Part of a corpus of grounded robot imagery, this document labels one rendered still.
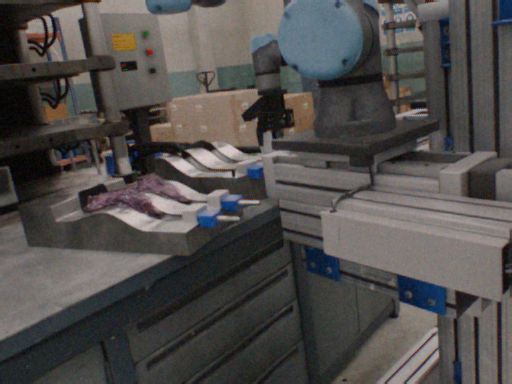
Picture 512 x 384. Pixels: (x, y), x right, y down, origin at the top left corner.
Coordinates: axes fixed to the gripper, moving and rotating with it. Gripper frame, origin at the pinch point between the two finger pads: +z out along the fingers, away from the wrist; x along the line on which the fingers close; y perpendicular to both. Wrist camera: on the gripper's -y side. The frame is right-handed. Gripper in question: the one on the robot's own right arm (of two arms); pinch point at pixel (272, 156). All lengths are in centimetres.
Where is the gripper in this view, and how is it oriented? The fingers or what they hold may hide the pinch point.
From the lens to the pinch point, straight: 135.5
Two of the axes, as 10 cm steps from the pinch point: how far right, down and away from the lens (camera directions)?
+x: 6.2, -2.5, 7.4
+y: 7.7, 0.5, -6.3
